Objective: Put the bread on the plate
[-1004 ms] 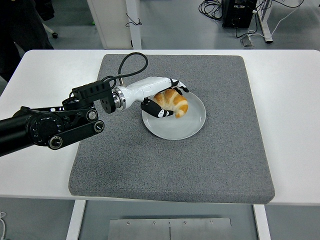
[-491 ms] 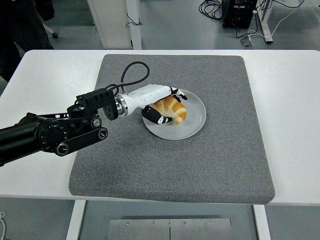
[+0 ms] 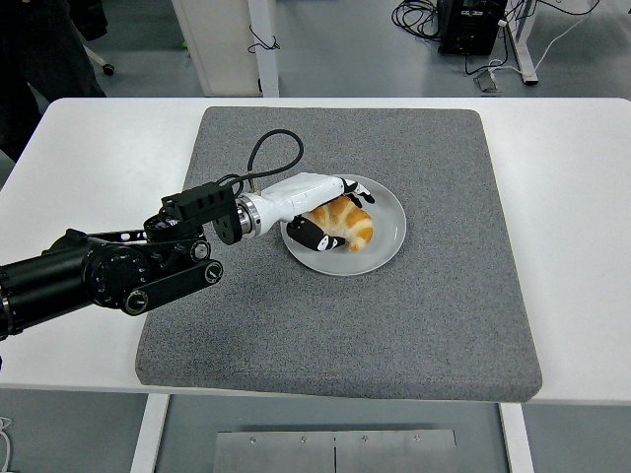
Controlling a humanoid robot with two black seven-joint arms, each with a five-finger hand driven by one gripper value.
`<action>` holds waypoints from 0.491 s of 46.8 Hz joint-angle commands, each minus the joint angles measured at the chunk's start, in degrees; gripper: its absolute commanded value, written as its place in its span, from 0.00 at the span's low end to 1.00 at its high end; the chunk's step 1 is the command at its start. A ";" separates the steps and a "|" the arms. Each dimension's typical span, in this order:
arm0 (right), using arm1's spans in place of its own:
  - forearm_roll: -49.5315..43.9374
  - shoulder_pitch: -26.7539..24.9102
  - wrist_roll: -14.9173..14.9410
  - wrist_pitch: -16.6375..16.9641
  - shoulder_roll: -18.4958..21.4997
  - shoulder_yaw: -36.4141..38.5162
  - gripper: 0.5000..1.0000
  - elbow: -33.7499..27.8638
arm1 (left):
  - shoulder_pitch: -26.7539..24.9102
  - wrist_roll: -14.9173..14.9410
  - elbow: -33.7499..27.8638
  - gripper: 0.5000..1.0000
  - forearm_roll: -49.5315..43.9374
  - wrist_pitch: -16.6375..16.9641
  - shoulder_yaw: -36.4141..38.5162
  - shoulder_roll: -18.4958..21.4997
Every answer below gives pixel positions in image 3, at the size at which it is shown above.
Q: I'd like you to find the black computer box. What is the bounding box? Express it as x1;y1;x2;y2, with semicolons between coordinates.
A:
437;0;509;56

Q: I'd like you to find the grey speckled mat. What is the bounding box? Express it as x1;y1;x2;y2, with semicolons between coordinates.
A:
134;105;544;405

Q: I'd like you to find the person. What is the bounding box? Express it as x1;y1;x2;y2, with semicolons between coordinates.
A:
0;0;109;162

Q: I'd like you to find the black cable coil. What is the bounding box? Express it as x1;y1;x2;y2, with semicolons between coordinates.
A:
391;0;443;41

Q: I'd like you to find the grey metal plate with screws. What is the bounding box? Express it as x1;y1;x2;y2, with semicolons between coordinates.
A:
215;429;458;473

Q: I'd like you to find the thin black hanging cable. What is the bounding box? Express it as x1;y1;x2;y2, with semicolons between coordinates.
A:
247;24;282;55

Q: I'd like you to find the croissant bread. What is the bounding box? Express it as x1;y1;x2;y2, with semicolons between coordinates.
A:
304;195;375;252

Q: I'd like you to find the thin white cord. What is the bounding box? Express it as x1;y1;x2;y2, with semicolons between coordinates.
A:
0;416;14;469

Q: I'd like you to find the white cabinet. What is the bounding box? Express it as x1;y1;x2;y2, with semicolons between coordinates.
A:
171;0;262;98

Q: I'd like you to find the white cable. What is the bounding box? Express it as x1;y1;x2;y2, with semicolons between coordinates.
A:
485;0;603;80

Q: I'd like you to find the clear plastic item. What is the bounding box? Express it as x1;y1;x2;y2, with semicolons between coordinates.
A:
472;71;503;95

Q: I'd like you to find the office chair base with caster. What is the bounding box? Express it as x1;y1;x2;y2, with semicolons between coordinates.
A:
81;41;115;76

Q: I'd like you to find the light grey round plate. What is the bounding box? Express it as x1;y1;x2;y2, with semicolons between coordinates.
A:
280;173;408;277

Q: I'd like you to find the white desk frame leg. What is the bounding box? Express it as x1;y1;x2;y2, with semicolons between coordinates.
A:
506;0;539;88

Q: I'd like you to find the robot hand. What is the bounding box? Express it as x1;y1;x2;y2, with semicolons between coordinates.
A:
245;171;377;254

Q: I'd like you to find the white table leg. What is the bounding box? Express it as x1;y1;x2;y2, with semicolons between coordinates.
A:
497;402;536;473
128;393;172;473

